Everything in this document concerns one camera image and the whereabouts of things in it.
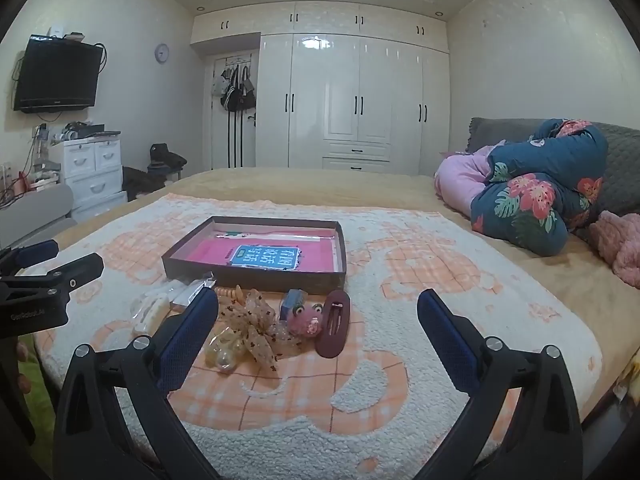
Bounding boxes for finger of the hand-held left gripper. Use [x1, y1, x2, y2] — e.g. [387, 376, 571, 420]
[0, 239, 60, 273]
[20, 253, 105, 305]

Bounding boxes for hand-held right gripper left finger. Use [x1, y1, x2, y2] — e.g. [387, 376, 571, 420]
[52, 287, 221, 480]

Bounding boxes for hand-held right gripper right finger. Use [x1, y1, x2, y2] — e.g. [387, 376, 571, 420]
[416, 289, 583, 480]

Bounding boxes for clear packet with white card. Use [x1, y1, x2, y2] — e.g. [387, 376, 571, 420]
[167, 280, 202, 308]

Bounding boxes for white claw hair clip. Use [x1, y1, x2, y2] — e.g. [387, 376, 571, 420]
[129, 292, 171, 336]

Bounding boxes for dotted organza bow clip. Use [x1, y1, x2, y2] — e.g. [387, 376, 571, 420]
[220, 289, 301, 363]

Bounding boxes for brown cardboard tray box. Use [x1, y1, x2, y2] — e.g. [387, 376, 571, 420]
[161, 216, 348, 295]

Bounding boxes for small blue box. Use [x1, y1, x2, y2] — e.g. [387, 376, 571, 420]
[280, 289, 307, 321]

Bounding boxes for maroon oval hair clip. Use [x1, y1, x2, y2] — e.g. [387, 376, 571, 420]
[314, 290, 351, 360]

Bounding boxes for pink fuzzy character clip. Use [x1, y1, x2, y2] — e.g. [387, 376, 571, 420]
[290, 304, 325, 338]

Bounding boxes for person's left hand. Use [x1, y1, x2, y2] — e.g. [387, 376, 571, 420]
[14, 337, 34, 393]

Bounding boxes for grey chair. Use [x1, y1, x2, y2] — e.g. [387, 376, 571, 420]
[0, 183, 78, 251]

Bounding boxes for orange white printed blanket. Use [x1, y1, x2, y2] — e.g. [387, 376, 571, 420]
[20, 194, 603, 480]

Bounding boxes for white drawer cabinet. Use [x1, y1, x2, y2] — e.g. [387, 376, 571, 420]
[50, 137, 126, 221]

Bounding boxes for dark clothes pile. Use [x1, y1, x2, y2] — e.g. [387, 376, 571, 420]
[122, 142, 188, 202]

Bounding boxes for pink quilt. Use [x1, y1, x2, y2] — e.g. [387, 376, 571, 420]
[432, 142, 501, 218]

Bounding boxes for blue floral quilt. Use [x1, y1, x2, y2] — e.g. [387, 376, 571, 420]
[470, 119, 610, 260]

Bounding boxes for tan bed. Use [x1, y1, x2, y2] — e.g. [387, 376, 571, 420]
[50, 167, 640, 431]

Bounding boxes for pink fuzzy blanket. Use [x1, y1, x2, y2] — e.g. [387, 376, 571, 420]
[587, 210, 640, 291]

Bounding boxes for white door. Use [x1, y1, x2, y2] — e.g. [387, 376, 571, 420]
[202, 52, 261, 171]

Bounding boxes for hanging dark bags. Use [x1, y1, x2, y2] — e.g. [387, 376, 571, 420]
[212, 62, 257, 113]

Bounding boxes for white glossy wardrobe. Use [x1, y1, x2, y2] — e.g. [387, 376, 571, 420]
[190, 1, 451, 177]

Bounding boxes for black wall television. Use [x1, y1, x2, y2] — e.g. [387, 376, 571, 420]
[12, 35, 103, 113]

